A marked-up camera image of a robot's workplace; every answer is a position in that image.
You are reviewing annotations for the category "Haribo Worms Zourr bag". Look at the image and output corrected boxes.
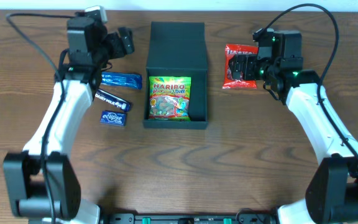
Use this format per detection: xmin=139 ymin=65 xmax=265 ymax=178
xmin=149 ymin=77 xmax=191 ymax=121

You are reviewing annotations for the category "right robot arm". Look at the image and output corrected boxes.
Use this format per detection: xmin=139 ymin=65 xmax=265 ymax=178
xmin=228 ymin=29 xmax=358 ymax=223

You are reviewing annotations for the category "blue wafer snack wrapper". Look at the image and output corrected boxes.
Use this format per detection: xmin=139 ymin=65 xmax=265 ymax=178
xmin=101 ymin=72 xmax=142 ymax=90

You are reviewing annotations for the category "blue Eclipse mints tin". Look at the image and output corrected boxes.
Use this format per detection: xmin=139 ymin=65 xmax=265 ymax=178
xmin=99 ymin=111 xmax=127 ymax=126

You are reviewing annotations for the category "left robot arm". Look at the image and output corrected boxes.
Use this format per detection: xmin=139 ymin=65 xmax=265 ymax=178
xmin=3 ymin=12 xmax=134 ymax=223

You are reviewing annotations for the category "dark green open box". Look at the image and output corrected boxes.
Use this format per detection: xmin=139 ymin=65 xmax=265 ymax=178
xmin=143 ymin=21 xmax=208 ymax=129

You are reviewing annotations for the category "red Hacks candy bag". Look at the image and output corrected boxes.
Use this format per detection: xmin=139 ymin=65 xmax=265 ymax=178
xmin=223 ymin=44 xmax=258 ymax=89

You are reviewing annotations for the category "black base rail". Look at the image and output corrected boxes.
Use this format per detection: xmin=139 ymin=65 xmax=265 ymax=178
xmin=98 ymin=212 xmax=279 ymax=224

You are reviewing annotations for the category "Dairy Milk chocolate bar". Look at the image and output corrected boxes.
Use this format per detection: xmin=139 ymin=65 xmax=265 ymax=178
xmin=95 ymin=89 xmax=131 ymax=112

